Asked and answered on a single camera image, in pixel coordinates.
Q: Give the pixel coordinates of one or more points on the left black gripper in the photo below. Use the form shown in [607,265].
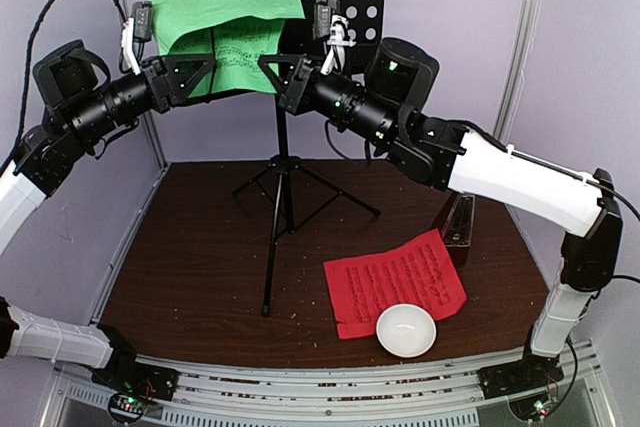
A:
[165,86]

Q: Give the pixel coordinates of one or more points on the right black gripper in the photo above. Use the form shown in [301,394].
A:
[295,87]

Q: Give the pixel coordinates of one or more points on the green sheet music paper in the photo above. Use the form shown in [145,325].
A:
[237,32]

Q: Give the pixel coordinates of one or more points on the red wooden metronome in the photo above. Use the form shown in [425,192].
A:
[454,222]

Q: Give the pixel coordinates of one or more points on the red sheet music paper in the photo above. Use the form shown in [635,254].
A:
[420,273]

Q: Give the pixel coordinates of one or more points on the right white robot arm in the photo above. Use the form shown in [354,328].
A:
[385,109]

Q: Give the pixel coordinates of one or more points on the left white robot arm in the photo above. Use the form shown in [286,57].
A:
[80,113]

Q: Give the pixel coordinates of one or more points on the white ceramic bowl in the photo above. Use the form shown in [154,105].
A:
[406,330]

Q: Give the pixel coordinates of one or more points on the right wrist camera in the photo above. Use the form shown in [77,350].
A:
[331,27]

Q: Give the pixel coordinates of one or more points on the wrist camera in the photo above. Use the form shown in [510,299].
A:
[331,27]
[137,30]

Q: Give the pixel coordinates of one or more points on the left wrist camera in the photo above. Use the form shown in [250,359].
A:
[137,30]

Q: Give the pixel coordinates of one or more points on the right aluminium frame post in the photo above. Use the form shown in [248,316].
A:
[515,79]

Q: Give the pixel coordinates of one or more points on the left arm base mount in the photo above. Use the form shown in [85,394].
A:
[137,385]

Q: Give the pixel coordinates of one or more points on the aluminium front rail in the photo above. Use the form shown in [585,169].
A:
[437,393]

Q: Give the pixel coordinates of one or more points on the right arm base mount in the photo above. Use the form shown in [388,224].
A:
[534,385]

